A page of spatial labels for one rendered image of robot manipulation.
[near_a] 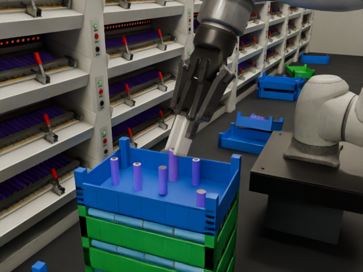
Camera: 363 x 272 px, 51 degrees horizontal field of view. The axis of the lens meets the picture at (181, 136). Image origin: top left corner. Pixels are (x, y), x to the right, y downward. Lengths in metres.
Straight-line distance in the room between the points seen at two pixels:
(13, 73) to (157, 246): 0.68
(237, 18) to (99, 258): 0.57
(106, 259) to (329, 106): 0.80
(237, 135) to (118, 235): 1.53
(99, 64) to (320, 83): 0.74
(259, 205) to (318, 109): 0.50
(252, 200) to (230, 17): 1.06
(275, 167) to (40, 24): 0.84
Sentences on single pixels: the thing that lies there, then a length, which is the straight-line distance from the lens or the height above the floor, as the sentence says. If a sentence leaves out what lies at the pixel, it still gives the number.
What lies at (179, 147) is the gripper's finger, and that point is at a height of 0.56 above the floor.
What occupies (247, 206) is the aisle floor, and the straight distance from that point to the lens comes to 1.57.
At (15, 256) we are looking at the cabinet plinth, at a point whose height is 0.04.
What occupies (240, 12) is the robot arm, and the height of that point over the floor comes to 0.78.
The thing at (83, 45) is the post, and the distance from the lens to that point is 1.32.
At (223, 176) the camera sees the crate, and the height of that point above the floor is 0.42.
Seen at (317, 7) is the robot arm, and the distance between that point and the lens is 0.65.
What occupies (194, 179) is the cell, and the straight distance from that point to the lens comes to 0.86.
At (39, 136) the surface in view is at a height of 0.38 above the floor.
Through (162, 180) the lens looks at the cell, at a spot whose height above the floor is 0.44.
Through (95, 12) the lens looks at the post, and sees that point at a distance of 1.34.
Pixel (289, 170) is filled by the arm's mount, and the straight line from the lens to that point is 1.27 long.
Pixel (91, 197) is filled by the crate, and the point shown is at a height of 0.43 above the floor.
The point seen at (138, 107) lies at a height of 0.35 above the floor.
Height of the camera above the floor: 0.83
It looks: 22 degrees down
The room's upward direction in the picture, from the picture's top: straight up
